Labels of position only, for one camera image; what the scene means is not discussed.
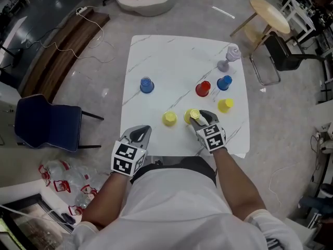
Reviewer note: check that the red plastic cup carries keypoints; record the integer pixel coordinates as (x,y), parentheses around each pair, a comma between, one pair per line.
(203,88)

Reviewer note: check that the blue upholstered chair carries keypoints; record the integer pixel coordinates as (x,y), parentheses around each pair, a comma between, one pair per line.
(44,121)

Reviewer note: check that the person's right forearm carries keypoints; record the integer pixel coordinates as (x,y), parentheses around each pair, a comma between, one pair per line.
(235,181)

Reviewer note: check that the black metal-frame chair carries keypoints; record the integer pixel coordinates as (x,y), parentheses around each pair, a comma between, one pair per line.
(283,53)

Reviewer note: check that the blue plastic cup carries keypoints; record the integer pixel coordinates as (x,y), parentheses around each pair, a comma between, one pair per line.
(224,82)
(147,85)

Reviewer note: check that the brown wooden bench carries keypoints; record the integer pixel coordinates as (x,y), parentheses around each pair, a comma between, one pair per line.
(62,51)

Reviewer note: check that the round wooden side table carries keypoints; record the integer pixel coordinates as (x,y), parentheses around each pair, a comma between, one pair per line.
(270,14)

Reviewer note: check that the person's white shirt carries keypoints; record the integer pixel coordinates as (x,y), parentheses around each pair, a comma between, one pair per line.
(182,212)

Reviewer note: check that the white round floor seat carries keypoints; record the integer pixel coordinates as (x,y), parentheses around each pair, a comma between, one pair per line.
(145,1)

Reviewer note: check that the white power strip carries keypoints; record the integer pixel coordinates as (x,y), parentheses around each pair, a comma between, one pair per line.
(81,10)

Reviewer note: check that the person's left forearm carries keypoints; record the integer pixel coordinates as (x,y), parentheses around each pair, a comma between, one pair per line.
(106,199)

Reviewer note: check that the white desk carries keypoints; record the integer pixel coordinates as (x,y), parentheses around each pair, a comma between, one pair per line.
(299,17)

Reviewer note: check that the person's black shorts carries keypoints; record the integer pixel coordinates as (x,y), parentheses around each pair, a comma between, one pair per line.
(187,165)

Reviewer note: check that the yellow plastic cup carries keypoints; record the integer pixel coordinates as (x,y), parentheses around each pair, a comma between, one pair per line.
(225,105)
(169,118)
(190,114)

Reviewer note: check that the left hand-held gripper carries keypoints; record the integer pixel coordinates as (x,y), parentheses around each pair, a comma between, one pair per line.
(125,157)

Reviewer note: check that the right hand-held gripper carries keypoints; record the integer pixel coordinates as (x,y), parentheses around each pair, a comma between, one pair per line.
(212,138)

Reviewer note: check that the white floor strip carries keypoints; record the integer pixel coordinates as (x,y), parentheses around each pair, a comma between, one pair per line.
(223,12)

